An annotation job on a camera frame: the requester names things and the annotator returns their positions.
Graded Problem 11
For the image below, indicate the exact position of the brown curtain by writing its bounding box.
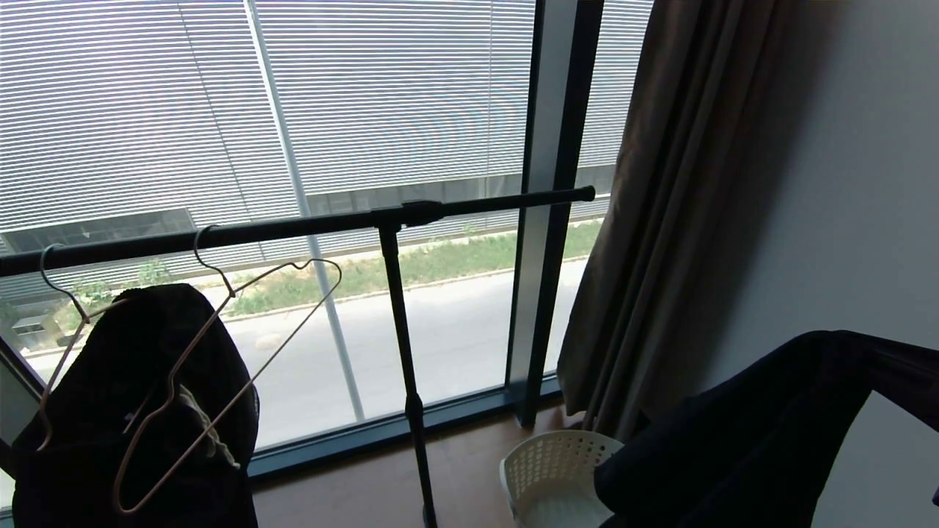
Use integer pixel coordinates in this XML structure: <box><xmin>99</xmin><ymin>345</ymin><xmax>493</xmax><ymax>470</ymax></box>
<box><xmin>556</xmin><ymin>0</ymin><xmax>808</xmax><ymax>442</ymax></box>

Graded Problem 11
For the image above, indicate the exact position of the black garment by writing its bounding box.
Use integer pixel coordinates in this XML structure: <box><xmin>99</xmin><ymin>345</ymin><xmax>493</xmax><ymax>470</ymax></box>
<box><xmin>11</xmin><ymin>284</ymin><xmax>261</xmax><ymax>528</ymax></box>
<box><xmin>594</xmin><ymin>330</ymin><xmax>939</xmax><ymax>528</ymax></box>

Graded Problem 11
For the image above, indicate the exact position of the white laundry basket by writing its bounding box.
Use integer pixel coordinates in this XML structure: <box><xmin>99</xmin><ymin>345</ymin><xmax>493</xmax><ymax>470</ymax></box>
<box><xmin>500</xmin><ymin>430</ymin><xmax>624</xmax><ymax>528</ymax></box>

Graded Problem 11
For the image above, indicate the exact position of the pink clothes hanger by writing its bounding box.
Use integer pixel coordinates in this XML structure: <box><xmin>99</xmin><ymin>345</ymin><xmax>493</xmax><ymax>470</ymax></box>
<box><xmin>114</xmin><ymin>226</ymin><xmax>343</xmax><ymax>514</ymax></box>
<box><xmin>37</xmin><ymin>244</ymin><xmax>134</xmax><ymax>452</ymax></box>

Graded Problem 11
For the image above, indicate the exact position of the black clothes rack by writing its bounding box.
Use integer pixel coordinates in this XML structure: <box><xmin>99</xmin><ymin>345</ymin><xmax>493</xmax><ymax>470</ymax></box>
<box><xmin>0</xmin><ymin>186</ymin><xmax>596</xmax><ymax>528</ymax></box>

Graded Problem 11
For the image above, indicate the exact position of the window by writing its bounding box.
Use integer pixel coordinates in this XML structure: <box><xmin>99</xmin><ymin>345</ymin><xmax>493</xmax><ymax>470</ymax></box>
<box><xmin>0</xmin><ymin>0</ymin><xmax>654</xmax><ymax>508</ymax></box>

